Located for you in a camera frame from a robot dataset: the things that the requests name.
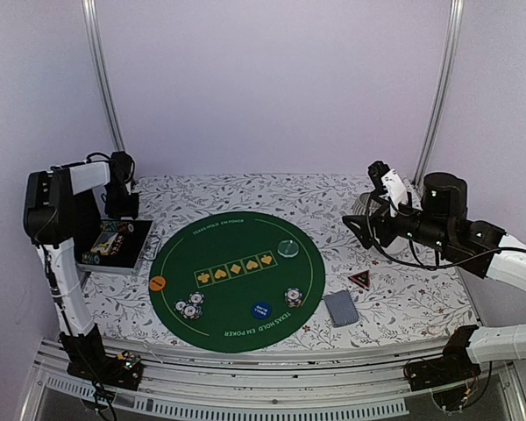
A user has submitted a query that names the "blue-backed card deck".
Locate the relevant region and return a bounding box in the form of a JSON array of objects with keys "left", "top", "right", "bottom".
[{"left": 323, "top": 290, "right": 359, "bottom": 328}]

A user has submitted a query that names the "aluminium frame post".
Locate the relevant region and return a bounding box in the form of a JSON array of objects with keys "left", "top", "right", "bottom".
[
  {"left": 81, "top": 0, "right": 135, "bottom": 188},
  {"left": 413, "top": 0, "right": 465, "bottom": 187}
]

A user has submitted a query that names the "round green poker mat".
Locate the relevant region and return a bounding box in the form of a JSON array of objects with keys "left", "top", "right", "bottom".
[{"left": 149, "top": 211, "right": 326, "bottom": 353}]

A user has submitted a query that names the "front aluminium rail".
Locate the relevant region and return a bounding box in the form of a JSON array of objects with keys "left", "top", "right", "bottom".
[{"left": 19, "top": 337, "right": 526, "bottom": 421}]

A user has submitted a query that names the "right aluminium frame post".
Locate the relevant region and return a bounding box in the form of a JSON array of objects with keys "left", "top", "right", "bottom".
[{"left": 413, "top": 0, "right": 465, "bottom": 187}]

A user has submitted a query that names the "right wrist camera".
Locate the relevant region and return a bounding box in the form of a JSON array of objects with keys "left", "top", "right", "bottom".
[{"left": 367, "top": 161, "right": 411, "bottom": 218}]

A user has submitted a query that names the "poker chip row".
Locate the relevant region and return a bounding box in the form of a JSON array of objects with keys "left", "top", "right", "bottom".
[
  {"left": 101, "top": 219, "right": 135, "bottom": 234},
  {"left": 82, "top": 252, "right": 115, "bottom": 267}
]

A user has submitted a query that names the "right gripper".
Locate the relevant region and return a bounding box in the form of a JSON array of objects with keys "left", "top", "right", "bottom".
[{"left": 344, "top": 189, "right": 451, "bottom": 253}]

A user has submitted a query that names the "blue small blind button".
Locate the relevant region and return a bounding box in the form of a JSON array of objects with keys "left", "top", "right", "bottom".
[{"left": 251, "top": 302, "right": 272, "bottom": 320}]

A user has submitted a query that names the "left aluminium frame post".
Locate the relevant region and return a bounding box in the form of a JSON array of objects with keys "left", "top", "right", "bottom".
[{"left": 81, "top": 0, "right": 135, "bottom": 188}]

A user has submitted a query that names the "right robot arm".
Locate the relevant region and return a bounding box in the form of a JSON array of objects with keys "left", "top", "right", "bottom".
[{"left": 342, "top": 161, "right": 526, "bottom": 382}]

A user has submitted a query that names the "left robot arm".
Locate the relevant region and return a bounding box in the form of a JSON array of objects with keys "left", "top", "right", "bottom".
[{"left": 23, "top": 151, "right": 139, "bottom": 381}]

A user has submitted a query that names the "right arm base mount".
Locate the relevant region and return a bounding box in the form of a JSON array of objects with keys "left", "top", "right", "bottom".
[{"left": 402, "top": 353, "right": 481, "bottom": 412}]

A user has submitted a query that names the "white bowl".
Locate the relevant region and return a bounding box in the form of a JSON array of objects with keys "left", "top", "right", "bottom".
[{"left": 386, "top": 237, "right": 412, "bottom": 257}]

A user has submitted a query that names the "upper poker chip row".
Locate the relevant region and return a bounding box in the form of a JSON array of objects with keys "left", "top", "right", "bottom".
[{"left": 101, "top": 219, "right": 135, "bottom": 234}]

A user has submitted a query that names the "boxed card deck in case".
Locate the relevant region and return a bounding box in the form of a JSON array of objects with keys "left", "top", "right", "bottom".
[{"left": 90, "top": 232, "right": 120, "bottom": 254}]

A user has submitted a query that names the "black red triangle token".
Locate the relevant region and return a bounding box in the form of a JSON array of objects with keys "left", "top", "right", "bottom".
[{"left": 348, "top": 270, "right": 371, "bottom": 290}]

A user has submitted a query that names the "lower poker chip row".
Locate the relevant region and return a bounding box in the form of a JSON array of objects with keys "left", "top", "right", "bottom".
[{"left": 82, "top": 252, "right": 115, "bottom": 267}]

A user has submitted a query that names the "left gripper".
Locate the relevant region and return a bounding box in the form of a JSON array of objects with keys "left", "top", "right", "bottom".
[{"left": 105, "top": 183, "right": 139, "bottom": 219}]

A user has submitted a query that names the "striped ceramic cup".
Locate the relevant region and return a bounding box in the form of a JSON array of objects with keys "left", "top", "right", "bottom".
[{"left": 352, "top": 192, "right": 380, "bottom": 216}]

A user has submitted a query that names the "aluminium poker set case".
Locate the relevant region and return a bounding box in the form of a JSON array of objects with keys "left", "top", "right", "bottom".
[{"left": 74, "top": 212, "right": 161, "bottom": 275}]

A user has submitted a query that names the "poker chip stack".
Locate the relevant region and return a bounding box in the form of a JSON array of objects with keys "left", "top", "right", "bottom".
[
  {"left": 284, "top": 288, "right": 303, "bottom": 308},
  {"left": 174, "top": 291, "right": 205, "bottom": 319}
]

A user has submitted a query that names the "clear dealer button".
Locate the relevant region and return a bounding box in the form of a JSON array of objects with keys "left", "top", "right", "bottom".
[{"left": 277, "top": 239, "right": 299, "bottom": 258}]

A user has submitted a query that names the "orange big blind button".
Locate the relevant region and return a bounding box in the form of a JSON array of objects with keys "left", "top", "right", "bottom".
[{"left": 149, "top": 275, "right": 167, "bottom": 292}]

